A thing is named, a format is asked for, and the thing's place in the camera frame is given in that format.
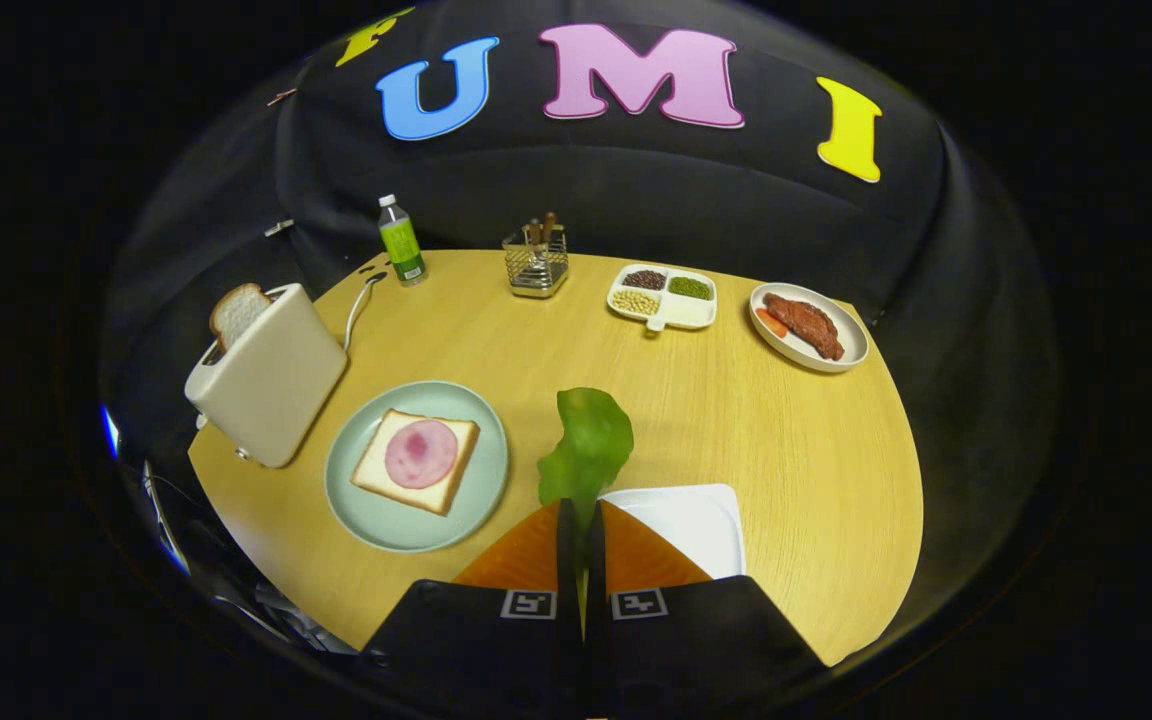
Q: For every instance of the pale green round plate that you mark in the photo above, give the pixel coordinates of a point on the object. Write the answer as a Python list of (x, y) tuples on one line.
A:
[(386, 525)]

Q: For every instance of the white round plate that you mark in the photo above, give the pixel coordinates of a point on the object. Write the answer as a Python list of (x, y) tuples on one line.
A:
[(826, 305)]

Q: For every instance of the green lettuce leaf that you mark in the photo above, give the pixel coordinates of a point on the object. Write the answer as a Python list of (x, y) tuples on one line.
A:
[(591, 440)]

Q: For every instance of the white cloth clip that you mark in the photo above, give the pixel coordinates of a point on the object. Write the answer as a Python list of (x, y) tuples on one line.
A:
[(279, 228)]

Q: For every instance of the bread slice under ham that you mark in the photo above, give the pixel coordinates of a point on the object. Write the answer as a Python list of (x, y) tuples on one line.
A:
[(436, 498)]

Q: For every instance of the plain toast bread slice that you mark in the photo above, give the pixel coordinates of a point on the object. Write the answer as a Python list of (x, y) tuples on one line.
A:
[(236, 312)]

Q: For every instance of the white divided bean dish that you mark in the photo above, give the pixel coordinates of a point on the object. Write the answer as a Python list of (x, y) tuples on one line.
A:
[(686, 312)]

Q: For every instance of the brown meat piece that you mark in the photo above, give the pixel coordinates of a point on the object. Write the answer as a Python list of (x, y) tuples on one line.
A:
[(804, 322)]

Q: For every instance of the green label plastic bottle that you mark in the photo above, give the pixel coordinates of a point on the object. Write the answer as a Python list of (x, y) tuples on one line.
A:
[(402, 250)]

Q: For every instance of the red cloth clip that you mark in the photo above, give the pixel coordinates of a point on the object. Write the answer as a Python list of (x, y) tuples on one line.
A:
[(281, 97)]

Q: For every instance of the black backdrop cloth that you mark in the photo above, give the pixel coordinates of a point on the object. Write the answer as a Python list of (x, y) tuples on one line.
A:
[(736, 200)]

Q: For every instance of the white square plate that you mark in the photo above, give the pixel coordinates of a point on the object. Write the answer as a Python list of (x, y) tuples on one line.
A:
[(696, 530)]

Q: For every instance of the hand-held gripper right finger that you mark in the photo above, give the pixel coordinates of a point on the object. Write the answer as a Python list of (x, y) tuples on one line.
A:
[(596, 570)]

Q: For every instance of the pink ham slice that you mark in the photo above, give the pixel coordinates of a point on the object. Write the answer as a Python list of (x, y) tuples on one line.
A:
[(421, 455)]

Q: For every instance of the orange carrot piece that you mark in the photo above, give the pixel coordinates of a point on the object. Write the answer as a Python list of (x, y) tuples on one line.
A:
[(771, 322)]

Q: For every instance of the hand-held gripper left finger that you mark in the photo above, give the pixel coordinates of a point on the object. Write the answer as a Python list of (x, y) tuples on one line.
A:
[(568, 560)]

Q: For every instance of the white toaster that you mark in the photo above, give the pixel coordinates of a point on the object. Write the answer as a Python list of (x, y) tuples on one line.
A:
[(276, 380)]

